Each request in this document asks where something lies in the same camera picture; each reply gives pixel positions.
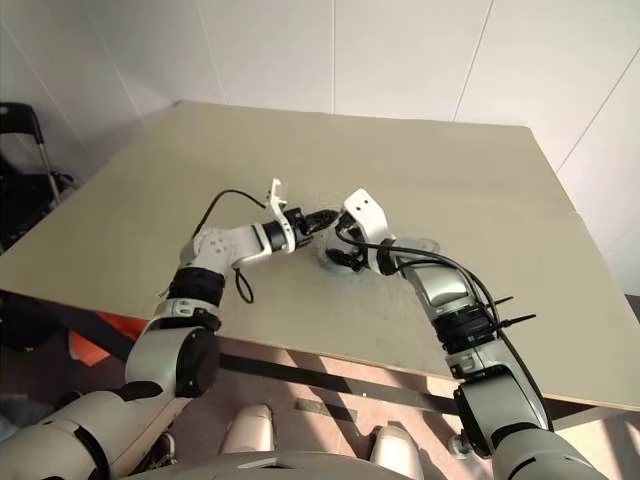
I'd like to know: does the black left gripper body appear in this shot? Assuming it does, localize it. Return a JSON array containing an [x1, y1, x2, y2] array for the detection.
[[285, 208, 313, 250]]

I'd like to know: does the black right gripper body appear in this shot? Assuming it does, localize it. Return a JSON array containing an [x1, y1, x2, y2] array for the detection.
[[333, 219, 374, 257]]

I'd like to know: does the motor housing with copper coils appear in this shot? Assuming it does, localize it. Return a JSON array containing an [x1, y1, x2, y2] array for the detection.
[[313, 230, 372, 277]]

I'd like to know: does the beige rounded robot knee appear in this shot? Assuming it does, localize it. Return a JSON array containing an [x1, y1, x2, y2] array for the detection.
[[369, 424, 427, 480], [223, 403, 276, 457]]

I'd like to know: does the silver robot torso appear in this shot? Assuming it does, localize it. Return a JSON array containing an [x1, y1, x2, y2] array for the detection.
[[164, 449, 432, 480]]

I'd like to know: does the orange object under table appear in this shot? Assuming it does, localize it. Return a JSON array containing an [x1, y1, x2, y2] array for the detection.
[[67, 309, 151, 367]]

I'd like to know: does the black folding chair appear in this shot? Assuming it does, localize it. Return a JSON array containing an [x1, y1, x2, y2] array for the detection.
[[0, 102, 79, 252]]

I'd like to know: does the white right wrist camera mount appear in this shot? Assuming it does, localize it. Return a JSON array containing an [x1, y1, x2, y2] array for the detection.
[[341, 188, 392, 252]]

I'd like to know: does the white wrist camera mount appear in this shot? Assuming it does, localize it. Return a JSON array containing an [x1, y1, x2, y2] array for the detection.
[[266, 177, 297, 251], [341, 188, 392, 252]]

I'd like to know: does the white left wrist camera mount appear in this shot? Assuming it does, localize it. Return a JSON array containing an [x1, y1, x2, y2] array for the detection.
[[266, 177, 297, 251]]

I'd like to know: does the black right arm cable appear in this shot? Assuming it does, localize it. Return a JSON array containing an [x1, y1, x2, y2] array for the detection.
[[335, 227, 556, 434]]

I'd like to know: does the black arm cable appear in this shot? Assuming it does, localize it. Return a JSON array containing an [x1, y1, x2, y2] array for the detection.
[[198, 188, 267, 305], [335, 227, 556, 434]]

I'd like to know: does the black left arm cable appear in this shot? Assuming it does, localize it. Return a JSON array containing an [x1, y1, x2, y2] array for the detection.
[[198, 188, 267, 305]]

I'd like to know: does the black table frame bar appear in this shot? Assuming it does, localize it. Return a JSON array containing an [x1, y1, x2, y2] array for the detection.
[[0, 289, 464, 416]]

